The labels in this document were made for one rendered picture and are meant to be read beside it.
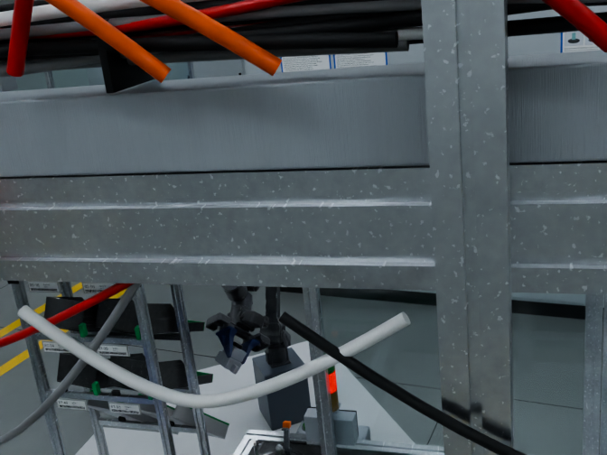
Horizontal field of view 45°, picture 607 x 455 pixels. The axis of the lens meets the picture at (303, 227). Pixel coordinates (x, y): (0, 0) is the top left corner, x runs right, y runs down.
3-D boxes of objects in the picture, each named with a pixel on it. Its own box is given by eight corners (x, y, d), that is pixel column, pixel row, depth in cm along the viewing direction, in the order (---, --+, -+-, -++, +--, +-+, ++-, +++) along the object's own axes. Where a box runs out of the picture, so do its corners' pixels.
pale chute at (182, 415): (188, 431, 218) (192, 415, 220) (225, 439, 212) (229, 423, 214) (133, 409, 195) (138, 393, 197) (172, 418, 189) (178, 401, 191)
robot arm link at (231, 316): (208, 301, 201) (222, 292, 197) (257, 327, 211) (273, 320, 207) (204, 327, 195) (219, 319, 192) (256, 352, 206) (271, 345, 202)
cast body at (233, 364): (214, 359, 198) (227, 336, 198) (226, 365, 200) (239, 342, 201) (228, 370, 191) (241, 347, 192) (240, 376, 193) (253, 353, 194)
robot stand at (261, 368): (297, 398, 252) (291, 347, 246) (312, 419, 240) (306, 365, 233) (259, 410, 248) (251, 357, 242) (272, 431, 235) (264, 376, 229)
